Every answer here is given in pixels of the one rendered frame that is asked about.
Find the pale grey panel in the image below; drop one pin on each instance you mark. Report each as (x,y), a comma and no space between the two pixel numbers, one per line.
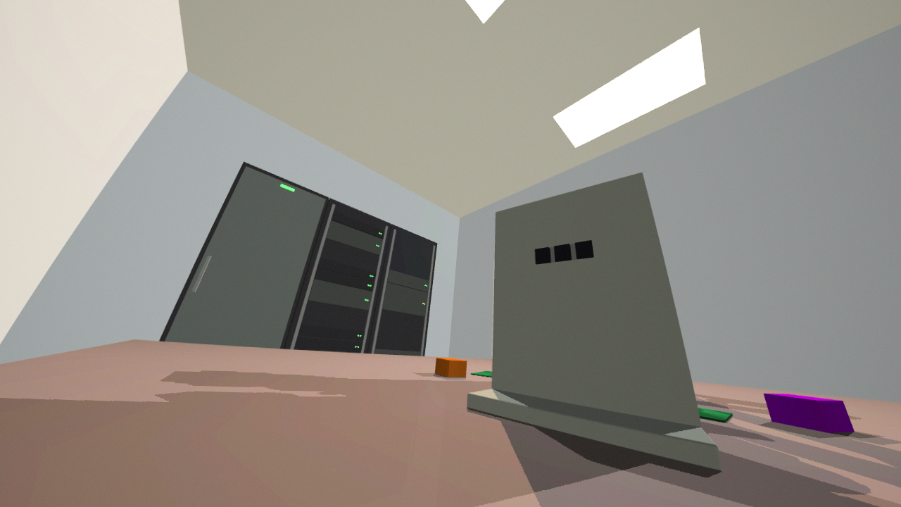
(586,337)

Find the orange block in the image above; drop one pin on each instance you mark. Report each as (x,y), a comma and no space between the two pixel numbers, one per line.
(450,367)

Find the purple rectangular block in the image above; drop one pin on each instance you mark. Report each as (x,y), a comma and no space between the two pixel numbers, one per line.
(826,415)

